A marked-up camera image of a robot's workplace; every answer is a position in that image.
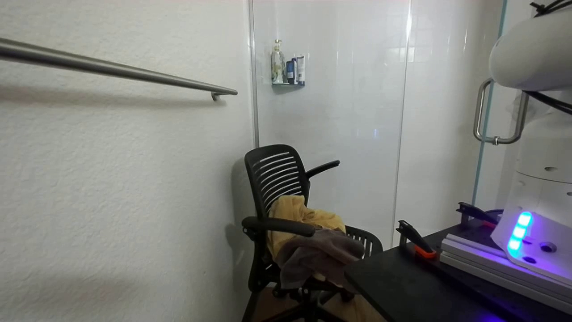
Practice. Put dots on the fixed glass shower panel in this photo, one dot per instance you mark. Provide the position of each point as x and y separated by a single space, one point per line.
334 132

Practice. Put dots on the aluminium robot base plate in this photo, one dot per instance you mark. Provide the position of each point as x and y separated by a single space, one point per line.
494 266

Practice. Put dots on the small shower shelf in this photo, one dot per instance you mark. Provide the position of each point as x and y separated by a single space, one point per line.
289 85

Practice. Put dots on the orange and black clamp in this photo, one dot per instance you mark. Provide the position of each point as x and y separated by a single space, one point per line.
418 241

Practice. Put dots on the metal towel bar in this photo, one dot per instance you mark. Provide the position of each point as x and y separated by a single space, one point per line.
119 71

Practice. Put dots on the black mesh office chair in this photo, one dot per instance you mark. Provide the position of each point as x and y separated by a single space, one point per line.
276 180

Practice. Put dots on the brown towel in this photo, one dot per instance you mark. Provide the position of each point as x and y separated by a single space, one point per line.
316 253

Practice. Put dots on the blue bottle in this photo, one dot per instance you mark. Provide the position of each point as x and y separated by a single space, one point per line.
291 73

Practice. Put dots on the white tube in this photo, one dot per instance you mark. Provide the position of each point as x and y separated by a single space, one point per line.
301 71

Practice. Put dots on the yellow towel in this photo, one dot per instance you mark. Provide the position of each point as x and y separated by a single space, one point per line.
298 216

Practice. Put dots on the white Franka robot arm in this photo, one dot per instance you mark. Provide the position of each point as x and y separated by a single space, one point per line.
539 180

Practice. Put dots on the glass shower door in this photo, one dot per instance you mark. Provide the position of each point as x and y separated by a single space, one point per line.
444 119

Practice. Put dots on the pale pump bottle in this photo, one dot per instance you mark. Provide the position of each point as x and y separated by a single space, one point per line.
278 66

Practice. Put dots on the dark purple clamp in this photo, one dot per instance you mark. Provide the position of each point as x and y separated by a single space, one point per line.
477 212

